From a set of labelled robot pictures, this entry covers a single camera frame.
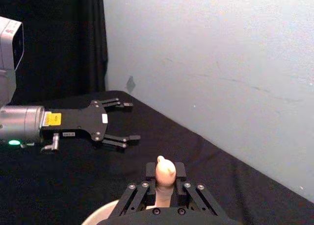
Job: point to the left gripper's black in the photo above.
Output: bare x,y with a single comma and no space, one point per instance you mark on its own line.
78,122

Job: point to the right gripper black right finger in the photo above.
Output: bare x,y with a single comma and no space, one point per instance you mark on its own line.
181,172

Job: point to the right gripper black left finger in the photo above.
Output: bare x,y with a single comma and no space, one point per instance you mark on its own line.
150,172

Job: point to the small white three-armed plastic piece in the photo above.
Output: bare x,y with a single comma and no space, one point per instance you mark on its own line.
164,173

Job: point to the black table cloth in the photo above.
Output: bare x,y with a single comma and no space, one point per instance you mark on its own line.
73,178

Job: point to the black hanging curtain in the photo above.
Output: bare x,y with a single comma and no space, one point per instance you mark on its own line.
61,38

